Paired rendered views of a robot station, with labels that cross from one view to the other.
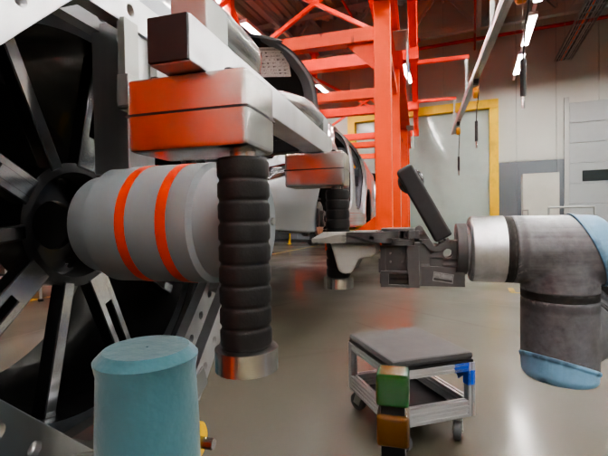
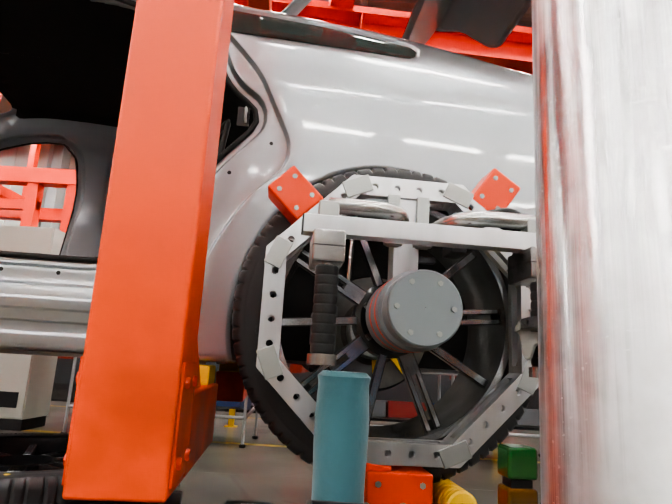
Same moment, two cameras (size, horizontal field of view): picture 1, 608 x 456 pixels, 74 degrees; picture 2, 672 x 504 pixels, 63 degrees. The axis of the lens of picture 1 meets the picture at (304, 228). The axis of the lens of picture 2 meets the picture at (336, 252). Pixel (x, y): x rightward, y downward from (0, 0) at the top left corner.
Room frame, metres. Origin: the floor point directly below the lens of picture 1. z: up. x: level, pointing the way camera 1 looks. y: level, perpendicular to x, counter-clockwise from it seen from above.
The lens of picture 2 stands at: (0.00, -0.71, 0.75)
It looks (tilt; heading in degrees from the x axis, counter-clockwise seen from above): 12 degrees up; 68
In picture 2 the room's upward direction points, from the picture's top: 3 degrees clockwise
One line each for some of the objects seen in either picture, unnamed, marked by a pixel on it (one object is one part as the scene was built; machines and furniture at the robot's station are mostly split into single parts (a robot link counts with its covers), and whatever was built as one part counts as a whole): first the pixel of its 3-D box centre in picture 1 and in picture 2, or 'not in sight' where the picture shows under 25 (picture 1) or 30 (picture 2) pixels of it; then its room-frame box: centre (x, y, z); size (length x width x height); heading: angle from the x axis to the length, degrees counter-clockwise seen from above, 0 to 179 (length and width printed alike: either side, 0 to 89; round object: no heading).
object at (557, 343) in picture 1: (562, 334); not in sight; (0.54, -0.34, 0.69); 0.12 x 0.09 x 0.12; 125
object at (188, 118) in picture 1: (203, 117); (326, 249); (0.29, 0.07, 0.93); 0.09 x 0.05 x 0.05; 74
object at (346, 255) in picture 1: (344, 252); (528, 340); (0.58, -0.06, 0.80); 0.09 x 0.03 x 0.06; 87
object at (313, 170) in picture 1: (318, 169); (533, 266); (0.62, -0.02, 0.93); 0.09 x 0.05 x 0.05; 74
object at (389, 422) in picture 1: (393, 424); (517, 502); (0.51, -0.11, 0.59); 0.04 x 0.04 x 0.04; 74
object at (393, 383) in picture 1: (393, 385); (517, 461); (0.51, -0.11, 0.64); 0.04 x 0.04 x 0.04; 74
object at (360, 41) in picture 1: (254, 64); not in sight; (4.47, 0.51, 2.54); 2.58 x 0.12 x 0.42; 74
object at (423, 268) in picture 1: (420, 253); not in sight; (0.58, -0.17, 0.80); 0.12 x 0.08 x 0.09; 74
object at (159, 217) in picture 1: (177, 223); (410, 313); (0.49, 0.15, 0.85); 0.21 x 0.14 x 0.14; 74
